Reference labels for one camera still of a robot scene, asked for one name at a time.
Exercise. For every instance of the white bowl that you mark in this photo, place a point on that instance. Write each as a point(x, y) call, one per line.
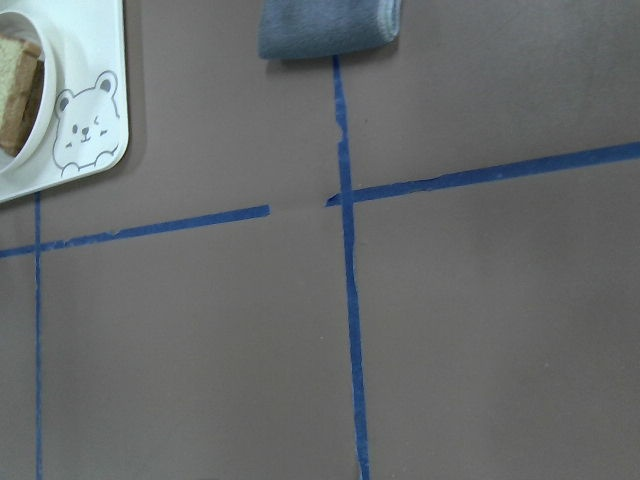
point(15, 23)

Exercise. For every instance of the white bear tray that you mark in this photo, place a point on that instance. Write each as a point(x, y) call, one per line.
point(89, 130)

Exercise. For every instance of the bread slice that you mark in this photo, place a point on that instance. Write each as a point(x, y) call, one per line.
point(22, 77)

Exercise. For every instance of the grey folded cloth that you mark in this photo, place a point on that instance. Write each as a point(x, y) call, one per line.
point(292, 30)

